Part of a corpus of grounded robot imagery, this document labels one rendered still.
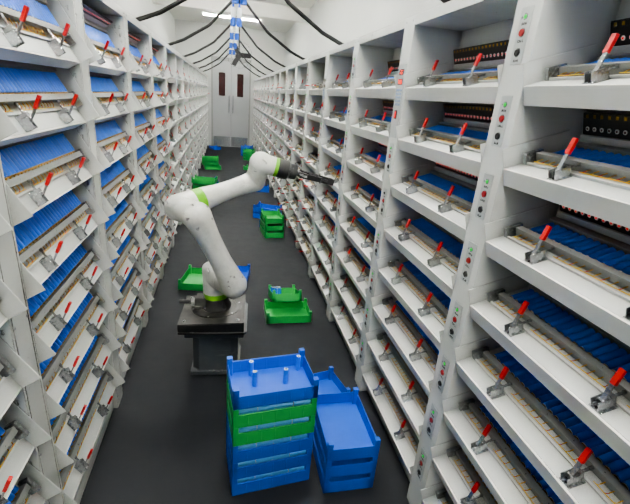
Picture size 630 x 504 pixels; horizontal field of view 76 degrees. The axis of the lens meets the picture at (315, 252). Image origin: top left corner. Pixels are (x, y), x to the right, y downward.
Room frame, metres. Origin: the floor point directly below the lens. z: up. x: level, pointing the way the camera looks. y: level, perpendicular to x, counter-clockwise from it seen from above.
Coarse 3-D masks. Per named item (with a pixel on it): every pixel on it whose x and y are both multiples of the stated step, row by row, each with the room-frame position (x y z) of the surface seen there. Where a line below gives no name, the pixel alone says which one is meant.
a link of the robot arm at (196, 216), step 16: (176, 208) 1.67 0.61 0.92; (192, 208) 1.61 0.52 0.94; (208, 208) 1.65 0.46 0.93; (192, 224) 1.59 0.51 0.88; (208, 224) 1.63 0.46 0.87; (208, 240) 1.64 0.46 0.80; (208, 256) 1.67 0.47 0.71; (224, 256) 1.69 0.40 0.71; (224, 272) 1.69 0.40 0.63; (240, 272) 1.76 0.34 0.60; (224, 288) 1.71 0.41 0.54; (240, 288) 1.73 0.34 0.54
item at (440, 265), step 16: (384, 224) 1.73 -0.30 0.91; (400, 224) 1.73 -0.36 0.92; (416, 224) 1.67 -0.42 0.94; (432, 224) 1.64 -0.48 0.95; (400, 240) 1.57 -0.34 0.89; (416, 240) 1.55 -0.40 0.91; (432, 240) 1.47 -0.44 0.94; (448, 240) 1.46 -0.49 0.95; (416, 256) 1.41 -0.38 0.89; (432, 256) 1.39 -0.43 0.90; (448, 256) 1.32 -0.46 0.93; (432, 272) 1.28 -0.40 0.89; (448, 272) 1.26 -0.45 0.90; (448, 288) 1.18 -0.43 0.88
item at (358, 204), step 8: (344, 184) 2.41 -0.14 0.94; (352, 184) 2.43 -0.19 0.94; (360, 184) 2.44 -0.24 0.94; (368, 184) 2.45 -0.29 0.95; (344, 192) 2.42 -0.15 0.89; (352, 192) 2.39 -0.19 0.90; (352, 200) 2.24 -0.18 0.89; (360, 200) 2.21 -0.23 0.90; (368, 200) 2.18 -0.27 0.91; (360, 208) 2.08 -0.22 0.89; (376, 208) 2.02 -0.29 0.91; (368, 216) 1.95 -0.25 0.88; (376, 216) 1.83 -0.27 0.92; (376, 224) 1.84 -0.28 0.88
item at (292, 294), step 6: (270, 288) 2.72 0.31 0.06; (282, 288) 2.76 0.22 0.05; (288, 288) 2.77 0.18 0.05; (294, 288) 2.77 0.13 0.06; (270, 294) 2.59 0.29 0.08; (276, 294) 2.47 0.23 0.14; (282, 294) 2.48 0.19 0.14; (288, 294) 2.49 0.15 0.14; (294, 294) 2.50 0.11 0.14; (300, 294) 2.51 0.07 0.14; (276, 300) 2.46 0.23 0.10; (282, 300) 2.46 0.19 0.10; (288, 300) 2.47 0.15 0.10; (294, 300) 2.48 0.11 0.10; (300, 300) 2.49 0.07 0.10
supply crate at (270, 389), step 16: (304, 352) 1.35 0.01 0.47; (240, 368) 1.29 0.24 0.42; (256, 368) 1.31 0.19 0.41; (272, 368) 1.32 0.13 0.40; (288, 368) 1.33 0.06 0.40; (304, 368) 1.33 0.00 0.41; (240, 384) 1.21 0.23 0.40; (272, 384) 1.23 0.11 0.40; (288, 384) 1.24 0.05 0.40; (304, 384) 1.25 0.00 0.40; (240, 400) 1.09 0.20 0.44; (256, 400) 1.11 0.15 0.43; (272, 400) 1.13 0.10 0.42; (288, 400) 1.15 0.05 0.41
